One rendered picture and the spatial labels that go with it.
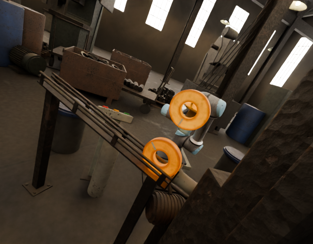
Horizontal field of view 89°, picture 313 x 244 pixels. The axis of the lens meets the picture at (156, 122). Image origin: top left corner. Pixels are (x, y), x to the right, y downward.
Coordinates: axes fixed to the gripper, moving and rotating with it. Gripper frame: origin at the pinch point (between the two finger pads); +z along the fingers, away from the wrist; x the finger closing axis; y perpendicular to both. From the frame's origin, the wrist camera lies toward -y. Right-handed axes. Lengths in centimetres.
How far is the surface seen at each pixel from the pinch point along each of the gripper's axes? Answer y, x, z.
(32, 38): -9, -317, -132
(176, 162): -21.2, 5.7, 3.7
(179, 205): -39.3, 15.3, -7.1
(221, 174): -12.3, 16.4, 24.2
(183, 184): -26.9, 11.9, 3.1
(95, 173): -66, -38, -29
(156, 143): -18.8, -4.2, 4.3
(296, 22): 675, 129, -887
